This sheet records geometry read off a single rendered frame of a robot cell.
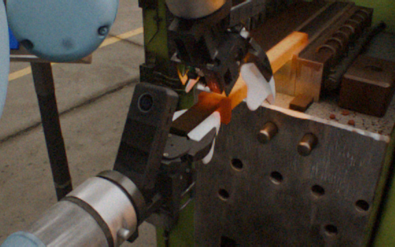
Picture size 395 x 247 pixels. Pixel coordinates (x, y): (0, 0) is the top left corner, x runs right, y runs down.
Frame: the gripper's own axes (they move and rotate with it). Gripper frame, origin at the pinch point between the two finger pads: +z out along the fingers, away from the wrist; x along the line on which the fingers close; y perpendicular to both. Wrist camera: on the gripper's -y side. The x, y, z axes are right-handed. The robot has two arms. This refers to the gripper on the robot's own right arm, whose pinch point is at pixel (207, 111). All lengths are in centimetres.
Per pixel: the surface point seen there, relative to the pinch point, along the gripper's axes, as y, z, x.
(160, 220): 65, 37, -37
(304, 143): 12.0, 18.2, 8.8
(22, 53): 3.4, 7.8, -47.8
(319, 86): 5.4, 27.7, 7.5
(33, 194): 99, 51, -119
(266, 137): 12.9, 17.8, 1.9
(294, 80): 5.5, 27.7, 2.6
